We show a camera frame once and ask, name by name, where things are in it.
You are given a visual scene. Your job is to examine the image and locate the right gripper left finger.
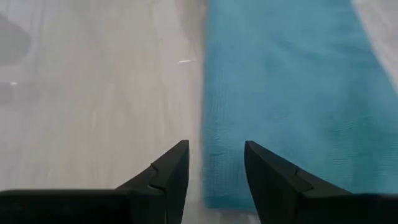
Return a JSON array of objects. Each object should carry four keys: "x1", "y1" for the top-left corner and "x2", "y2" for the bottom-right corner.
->
[{"x1": 0, "y1": 139, "x2": 190, "y2": 224}]

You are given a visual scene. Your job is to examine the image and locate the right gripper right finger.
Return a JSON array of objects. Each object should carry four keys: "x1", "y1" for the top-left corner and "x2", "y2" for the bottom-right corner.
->
[{"x1": 244, "y1": 140, "x2": 398, "y2": 224}]

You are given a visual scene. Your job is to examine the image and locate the teal terry towel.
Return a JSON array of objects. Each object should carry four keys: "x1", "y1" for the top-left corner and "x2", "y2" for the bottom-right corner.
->
[{"x1": 201, "y1": 0, "x2": 398, "y2": 213}]

